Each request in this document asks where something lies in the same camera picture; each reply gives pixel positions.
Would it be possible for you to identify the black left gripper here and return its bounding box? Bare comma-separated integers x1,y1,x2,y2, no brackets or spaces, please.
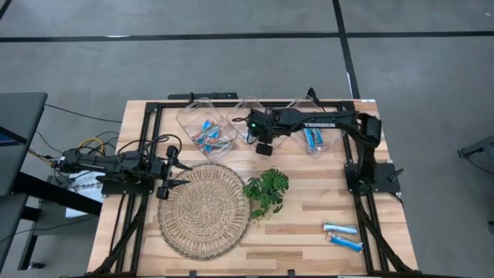
149,144,194,201

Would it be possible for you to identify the white and blue granola bar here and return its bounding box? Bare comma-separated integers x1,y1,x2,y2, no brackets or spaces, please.
322,220,360,236

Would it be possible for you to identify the clear plastic bin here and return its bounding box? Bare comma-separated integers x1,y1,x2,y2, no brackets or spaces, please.
225,95,293,161
176,97,239,162
280,96,348,161

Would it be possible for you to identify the round woven placemat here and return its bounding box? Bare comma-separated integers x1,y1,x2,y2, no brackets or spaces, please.
157,162,252,262

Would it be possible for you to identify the black power strip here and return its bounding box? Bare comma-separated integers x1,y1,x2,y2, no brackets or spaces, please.
167,91,239,100

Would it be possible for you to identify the green plant in white pot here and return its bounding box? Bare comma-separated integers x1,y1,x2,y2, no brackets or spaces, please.
242,168,290,221

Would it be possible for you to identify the white paper sheet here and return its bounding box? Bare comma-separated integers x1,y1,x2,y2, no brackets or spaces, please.
64,168,107,219

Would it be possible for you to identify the grey desk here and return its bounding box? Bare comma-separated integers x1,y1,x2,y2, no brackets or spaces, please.
0,91,103,271

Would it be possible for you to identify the grey stand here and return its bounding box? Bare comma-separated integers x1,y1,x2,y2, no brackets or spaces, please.
457,134,494,159

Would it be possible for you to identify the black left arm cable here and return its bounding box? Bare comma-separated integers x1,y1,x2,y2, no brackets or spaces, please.
115,134,183,155

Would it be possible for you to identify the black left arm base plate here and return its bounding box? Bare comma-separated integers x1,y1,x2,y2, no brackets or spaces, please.
95,175,155,195

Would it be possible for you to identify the black aluminium table frame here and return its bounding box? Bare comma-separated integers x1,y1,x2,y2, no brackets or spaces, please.
92,100,414,277

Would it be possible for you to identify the yellow cable bundle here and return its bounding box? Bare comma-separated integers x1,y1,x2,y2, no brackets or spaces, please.
29,137,106,163

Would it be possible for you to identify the thin black floor cable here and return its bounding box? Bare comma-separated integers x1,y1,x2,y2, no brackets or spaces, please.
44,103,123,124

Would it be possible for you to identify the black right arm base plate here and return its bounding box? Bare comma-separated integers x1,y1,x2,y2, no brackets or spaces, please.
344,161,405,194

